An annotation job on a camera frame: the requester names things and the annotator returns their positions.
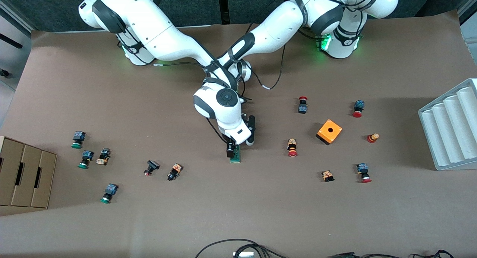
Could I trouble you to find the black square button red base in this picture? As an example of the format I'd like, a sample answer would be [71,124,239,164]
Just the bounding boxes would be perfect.
[143,160,160,177]

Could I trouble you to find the green push button blue block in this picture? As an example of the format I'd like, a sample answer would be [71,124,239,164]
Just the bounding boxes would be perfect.
[71,131,86,149]
[100,183,119,204]
[78,150,95,169]

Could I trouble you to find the brown cardboard divider box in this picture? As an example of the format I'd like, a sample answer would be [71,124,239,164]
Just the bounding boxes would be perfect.
[0,136,57,209]

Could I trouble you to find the grey ribbed plastic tray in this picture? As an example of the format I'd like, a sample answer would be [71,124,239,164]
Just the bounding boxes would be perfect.
[418,78,477,171]

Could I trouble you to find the grey metal cabinet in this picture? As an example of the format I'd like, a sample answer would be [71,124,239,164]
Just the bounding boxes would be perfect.
[0,0,33,91]

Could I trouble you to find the black selector switch orange block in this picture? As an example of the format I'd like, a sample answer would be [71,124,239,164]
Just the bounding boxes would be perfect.
[167,163,183,182]

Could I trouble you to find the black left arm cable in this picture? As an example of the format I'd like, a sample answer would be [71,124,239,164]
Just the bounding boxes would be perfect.
[244,23,288,91]

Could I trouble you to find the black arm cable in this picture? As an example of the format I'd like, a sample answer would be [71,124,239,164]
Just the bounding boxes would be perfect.
[244,23,288,91]
[152,60,205,68]

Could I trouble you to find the black arched cable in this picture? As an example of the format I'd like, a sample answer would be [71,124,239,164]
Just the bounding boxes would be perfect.
[195,239,263,258]

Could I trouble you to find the black thick cable bundle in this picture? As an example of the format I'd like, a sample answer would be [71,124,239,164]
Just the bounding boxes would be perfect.
[238,244,289,258]

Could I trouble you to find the orange button enclosure box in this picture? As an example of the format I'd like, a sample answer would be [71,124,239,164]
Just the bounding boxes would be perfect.
[316,119,343,146]

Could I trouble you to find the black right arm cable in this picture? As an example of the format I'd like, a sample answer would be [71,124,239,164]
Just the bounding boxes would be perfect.
[152,60,205,68]

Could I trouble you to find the black left base cables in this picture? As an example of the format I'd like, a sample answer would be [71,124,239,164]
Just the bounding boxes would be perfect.
[297,27,321,41]

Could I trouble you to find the black vertical post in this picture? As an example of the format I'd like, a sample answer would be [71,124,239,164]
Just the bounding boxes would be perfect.
[218,0,230,25]

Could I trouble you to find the grey metal frame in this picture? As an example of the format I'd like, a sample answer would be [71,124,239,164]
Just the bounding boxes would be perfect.
[458,0,477,27]

